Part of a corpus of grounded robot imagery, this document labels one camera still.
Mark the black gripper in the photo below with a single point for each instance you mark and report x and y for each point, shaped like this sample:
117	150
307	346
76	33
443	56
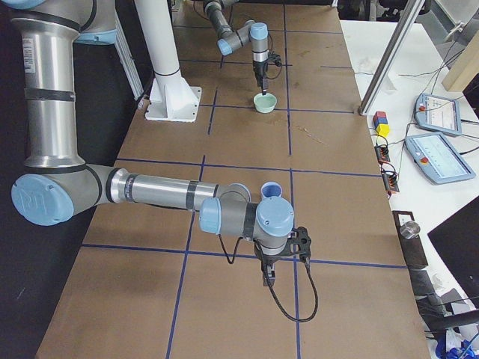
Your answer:
260	69
268	259

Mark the light green bowl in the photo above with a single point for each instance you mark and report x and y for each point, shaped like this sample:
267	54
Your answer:
265	103

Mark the blue-grey plastic cup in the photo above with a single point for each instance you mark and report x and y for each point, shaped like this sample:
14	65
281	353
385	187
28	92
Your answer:
271	189

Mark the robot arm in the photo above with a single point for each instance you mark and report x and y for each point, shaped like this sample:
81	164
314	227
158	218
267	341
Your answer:
59	183
230	40

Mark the red blue yellow blocks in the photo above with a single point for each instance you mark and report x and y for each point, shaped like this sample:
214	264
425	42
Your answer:
380	122

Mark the shiny metal cylinder cup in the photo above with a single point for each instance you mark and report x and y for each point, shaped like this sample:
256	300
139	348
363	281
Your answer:
409	230

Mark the far teach pendant tablet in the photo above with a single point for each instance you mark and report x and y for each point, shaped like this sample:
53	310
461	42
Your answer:
437	113

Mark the teach pendant tablet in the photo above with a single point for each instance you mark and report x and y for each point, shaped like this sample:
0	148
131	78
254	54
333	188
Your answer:
437	113
437	158

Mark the near teach pendant tablet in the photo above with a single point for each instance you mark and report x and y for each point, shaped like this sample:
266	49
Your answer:
437	158

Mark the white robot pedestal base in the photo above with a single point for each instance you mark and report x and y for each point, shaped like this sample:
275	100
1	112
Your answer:
171	97

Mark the aluminium frame post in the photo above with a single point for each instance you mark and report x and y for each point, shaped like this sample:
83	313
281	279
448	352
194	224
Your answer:
398	37

